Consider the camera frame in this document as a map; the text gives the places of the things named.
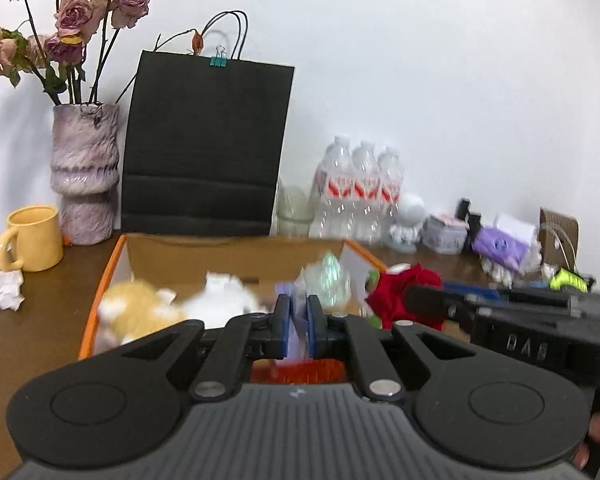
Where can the dried pink rose bouquet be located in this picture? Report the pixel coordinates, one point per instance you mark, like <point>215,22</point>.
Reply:
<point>72,15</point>

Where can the green binder clip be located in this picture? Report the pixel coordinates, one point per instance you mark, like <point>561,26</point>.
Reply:
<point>218,61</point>

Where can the small orange charm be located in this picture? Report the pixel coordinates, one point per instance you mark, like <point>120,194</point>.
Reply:
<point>197,42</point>

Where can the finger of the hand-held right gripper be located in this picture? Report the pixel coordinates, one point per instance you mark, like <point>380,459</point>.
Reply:
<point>430,305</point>
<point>490,292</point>

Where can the grey tin box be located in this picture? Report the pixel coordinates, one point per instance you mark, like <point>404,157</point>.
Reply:
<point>442,235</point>

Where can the purple tissue pack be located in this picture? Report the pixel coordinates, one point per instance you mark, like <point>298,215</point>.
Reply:
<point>502,245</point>

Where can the green black glove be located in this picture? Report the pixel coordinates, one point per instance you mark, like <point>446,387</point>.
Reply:
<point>570,280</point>

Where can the clear water bottle red label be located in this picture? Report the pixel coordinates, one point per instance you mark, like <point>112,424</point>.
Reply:
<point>391,192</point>
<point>332,190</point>
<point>365,192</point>

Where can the black paper bag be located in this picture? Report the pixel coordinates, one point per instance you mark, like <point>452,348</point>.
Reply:
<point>205,150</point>

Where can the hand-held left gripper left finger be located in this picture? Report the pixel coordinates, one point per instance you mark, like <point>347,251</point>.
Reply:
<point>283,331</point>

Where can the crumpled white tissue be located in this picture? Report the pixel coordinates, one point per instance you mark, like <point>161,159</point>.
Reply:
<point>2,290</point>

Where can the orange cardboard box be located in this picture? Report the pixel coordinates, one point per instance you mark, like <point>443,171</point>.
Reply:
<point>205,256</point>

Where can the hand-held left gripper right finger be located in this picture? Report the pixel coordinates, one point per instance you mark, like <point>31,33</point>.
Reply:
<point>313,331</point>

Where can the yellow mug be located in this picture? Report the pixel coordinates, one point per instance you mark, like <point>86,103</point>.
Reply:
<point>35,237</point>

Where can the brown cardboard holder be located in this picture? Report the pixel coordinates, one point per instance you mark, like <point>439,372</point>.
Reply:
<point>560,220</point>

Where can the red rose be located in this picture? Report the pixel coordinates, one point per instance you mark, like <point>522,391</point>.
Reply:
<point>400,291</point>

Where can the white and tan plush hamster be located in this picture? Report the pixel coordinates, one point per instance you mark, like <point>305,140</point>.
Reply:
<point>140,311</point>

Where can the clear plastic bag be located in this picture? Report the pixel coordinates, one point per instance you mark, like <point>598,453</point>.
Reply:
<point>330,276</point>

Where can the purple textured ceramic vase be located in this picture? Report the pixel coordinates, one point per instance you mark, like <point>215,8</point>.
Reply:
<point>85,170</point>

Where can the small black box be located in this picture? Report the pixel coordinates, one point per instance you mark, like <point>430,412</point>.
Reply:
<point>475,232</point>
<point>463,208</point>

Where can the clear glass cup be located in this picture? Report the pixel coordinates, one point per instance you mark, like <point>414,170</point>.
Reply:
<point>295,212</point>

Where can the small white trinkets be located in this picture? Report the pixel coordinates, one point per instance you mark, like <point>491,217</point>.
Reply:
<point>502,269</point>

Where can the white robot figure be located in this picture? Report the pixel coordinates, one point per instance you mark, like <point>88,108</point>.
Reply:
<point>410,220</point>

